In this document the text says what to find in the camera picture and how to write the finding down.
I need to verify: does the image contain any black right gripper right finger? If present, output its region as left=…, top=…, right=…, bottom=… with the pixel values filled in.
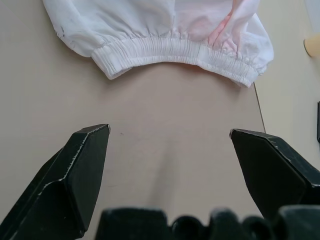
left=229, top=128, right=320, bottom=219

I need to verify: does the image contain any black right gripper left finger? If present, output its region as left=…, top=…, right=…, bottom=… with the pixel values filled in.
left=0, top=123, right=112, bottom=240

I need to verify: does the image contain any black USB hub with cable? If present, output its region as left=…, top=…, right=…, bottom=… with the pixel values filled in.
left=316, top=100, right=320, bottom=144

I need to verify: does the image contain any cream plastic bottle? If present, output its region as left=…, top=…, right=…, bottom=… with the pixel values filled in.
left=303, top=33, right=320, bottom=58

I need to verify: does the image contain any white shirt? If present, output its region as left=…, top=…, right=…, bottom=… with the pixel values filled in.
left=41, top=0, right=275, bottom=88

